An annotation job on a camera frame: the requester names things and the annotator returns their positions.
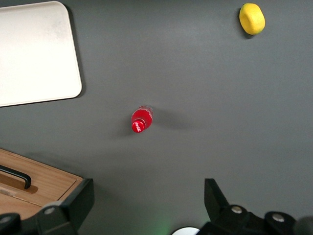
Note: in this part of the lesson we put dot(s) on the red soda can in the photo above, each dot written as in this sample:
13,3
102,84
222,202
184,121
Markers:
143,117

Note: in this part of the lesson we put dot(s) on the wooden drawer cabinet body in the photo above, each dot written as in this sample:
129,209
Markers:
69,190

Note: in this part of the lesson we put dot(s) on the wooden drawer without gripper mark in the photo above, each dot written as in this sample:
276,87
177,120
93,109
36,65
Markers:
49,181

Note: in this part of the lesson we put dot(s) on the beige rectangular plastic tray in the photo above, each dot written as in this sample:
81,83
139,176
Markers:
36,54

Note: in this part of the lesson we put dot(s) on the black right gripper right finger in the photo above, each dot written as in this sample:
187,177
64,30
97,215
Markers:
225,220

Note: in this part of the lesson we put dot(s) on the yellow toy lemon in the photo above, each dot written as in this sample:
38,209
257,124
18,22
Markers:
252,19

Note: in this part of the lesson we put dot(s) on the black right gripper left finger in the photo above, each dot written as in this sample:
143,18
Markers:
68,215

